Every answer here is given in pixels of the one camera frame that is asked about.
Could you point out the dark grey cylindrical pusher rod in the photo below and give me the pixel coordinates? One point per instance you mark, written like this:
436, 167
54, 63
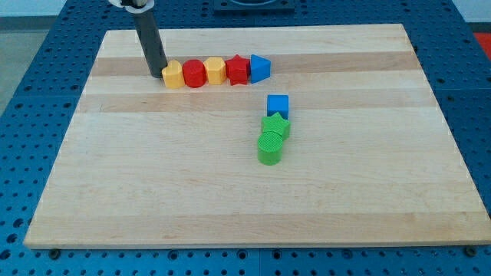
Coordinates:
151, 43

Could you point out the white arm end flange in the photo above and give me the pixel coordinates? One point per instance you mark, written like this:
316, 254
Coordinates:
134, 6

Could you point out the yellow hexagon block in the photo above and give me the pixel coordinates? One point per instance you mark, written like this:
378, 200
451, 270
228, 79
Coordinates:
215, 70

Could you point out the blue cube block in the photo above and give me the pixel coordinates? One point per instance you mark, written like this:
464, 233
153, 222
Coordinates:
277, 103

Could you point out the yellow heart block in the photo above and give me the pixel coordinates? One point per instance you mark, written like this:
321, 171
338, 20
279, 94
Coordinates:
173, 75

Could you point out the red cylinder block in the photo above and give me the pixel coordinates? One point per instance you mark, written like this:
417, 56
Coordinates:
194, 73

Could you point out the red star block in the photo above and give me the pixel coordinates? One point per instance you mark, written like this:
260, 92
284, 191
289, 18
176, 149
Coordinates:
238, 70

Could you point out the blue triangle block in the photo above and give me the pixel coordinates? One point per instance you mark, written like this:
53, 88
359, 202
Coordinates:
260, 68

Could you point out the green star block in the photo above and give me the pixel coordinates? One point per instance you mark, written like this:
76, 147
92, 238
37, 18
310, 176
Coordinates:
277, 124

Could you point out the green cylinder block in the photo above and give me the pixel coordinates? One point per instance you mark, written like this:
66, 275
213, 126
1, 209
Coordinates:
269, 148

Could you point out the light wooden board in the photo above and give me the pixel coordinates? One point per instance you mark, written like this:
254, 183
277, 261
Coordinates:
370, 160

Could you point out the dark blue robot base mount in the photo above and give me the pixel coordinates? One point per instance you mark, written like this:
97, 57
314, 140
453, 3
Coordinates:
226, 6

